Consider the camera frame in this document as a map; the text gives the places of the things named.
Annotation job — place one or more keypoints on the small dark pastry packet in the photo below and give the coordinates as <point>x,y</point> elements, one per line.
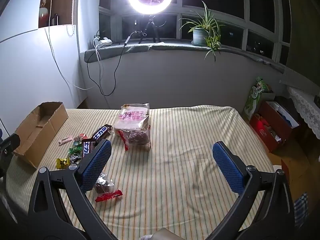
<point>102,182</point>

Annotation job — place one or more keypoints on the dark bottle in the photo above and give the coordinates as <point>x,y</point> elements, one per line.
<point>55,20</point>

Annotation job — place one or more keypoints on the green snack bag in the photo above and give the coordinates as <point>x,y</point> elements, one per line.
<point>252,100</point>

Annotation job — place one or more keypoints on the potted spider plant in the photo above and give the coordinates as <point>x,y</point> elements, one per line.
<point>198,36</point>

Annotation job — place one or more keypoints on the black tripod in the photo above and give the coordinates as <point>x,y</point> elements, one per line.
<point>150,23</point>

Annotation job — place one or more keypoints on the red candy packet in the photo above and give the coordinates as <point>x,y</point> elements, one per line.
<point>81,138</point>

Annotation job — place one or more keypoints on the checkered cloth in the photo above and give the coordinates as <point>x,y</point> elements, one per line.
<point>301,207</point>

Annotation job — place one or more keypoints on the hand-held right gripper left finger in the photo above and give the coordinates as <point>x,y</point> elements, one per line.
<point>97,165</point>

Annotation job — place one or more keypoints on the black and white candy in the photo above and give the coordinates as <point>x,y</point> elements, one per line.
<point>74,159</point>

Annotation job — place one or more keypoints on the grey cloth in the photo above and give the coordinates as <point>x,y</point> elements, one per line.
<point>162,235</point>

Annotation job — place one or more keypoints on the white power strip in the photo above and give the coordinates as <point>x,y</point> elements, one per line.
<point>105,41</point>

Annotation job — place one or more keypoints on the wooden wall shelf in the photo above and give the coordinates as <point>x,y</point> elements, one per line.
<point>65,2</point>

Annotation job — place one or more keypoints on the grey windowsill cushion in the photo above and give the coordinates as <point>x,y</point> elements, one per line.
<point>175,46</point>

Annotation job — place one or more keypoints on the brown cardboard box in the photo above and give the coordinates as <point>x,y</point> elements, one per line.
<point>57,120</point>

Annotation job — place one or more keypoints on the white lace cloth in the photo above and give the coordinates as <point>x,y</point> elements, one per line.
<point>305,110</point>

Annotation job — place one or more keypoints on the striped blanket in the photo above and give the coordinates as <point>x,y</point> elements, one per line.
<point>175,167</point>

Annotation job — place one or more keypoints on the sliced bread bag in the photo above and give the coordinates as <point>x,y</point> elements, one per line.
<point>131,118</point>

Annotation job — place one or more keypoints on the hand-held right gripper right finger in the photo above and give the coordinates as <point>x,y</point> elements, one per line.
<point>228,167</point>

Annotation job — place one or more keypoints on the plain brown carton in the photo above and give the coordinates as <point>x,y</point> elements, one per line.
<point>297,175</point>

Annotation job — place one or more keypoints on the red and white vase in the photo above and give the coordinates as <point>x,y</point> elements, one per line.
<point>43,15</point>

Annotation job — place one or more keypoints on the pink candy packet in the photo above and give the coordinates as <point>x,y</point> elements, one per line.
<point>65,140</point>

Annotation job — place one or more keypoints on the yellow candy packet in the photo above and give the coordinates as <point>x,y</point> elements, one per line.
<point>62,163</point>

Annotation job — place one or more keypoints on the dark chocolate bar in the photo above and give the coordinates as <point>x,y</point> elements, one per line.
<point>87,148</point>
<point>101,132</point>

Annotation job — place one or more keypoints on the large dark pastry packet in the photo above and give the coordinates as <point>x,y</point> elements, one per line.
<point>137,137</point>

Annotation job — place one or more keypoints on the green candy packet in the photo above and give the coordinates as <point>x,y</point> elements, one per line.
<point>75,150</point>

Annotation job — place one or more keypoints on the red box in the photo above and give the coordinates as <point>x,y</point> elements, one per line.
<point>265,135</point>

